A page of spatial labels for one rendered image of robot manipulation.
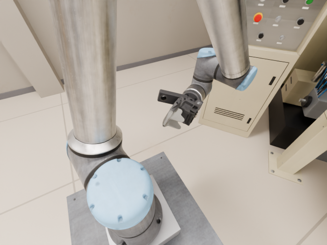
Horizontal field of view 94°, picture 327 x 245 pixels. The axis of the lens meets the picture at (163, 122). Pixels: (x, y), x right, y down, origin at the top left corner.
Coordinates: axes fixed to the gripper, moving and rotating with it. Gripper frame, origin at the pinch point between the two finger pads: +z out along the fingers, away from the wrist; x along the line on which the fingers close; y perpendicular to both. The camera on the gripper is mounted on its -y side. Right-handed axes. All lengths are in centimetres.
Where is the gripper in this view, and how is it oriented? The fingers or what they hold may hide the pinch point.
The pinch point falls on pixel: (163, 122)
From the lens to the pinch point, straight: 50.1
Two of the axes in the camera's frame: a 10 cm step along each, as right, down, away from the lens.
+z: -4.8, 5.3, -7.0
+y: 8.4, 4.9, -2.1
